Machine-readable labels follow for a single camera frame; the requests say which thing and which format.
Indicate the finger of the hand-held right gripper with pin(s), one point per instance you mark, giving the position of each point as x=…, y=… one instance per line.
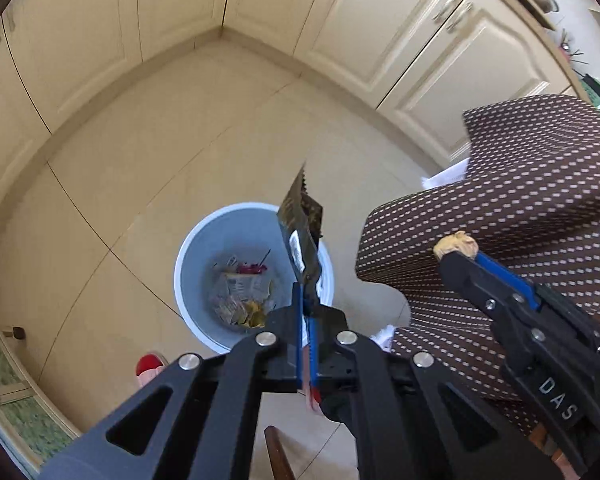
x=475, y=285
x=505, y=275

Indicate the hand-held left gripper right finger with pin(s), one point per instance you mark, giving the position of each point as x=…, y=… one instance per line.
x=314, y=347

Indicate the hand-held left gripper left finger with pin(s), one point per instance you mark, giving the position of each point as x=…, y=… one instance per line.
x=299, y=340

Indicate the beige tissue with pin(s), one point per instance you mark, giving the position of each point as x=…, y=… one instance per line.
x=455, y=245

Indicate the yellow wrapper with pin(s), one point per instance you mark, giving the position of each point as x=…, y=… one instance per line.
x=240, y=314

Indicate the clear wrapper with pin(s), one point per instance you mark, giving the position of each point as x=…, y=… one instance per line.
x=240, y=287

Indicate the pink snack wrapper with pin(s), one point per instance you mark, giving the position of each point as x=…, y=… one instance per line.
x=250, y=269

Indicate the dark snack wrapper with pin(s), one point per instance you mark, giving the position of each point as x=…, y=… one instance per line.
x=295, y=220

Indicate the blue and white bin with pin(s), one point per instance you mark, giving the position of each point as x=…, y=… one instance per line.
x=200, y=260

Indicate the brown polka dot tablecloth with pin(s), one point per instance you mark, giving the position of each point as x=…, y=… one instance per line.
x=530, y=185

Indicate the red slipper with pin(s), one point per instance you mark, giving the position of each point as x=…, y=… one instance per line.
x=149, y=361

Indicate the pink utensil holder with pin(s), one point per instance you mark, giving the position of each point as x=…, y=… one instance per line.
x=569, y=52

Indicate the cream base cabinets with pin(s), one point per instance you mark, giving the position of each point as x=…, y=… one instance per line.
x=370, y=25

